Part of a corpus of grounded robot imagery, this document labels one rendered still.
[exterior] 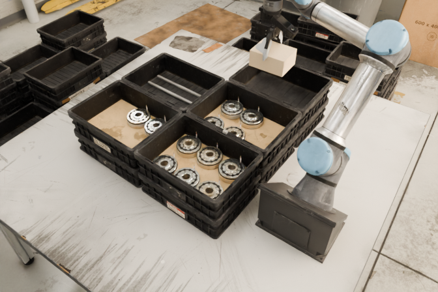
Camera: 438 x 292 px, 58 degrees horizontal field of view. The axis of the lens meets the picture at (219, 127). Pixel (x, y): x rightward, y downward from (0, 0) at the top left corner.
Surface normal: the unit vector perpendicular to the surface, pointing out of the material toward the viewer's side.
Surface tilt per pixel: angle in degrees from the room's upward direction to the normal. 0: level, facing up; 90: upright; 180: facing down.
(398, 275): 0
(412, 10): 77
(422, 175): 0
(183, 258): 0
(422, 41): 73
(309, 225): 90
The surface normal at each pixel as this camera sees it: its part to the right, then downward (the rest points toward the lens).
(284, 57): 0.00, -0.74
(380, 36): -0.44, -0.26
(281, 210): -0.58, 0.55
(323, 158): -0.56, -0.04
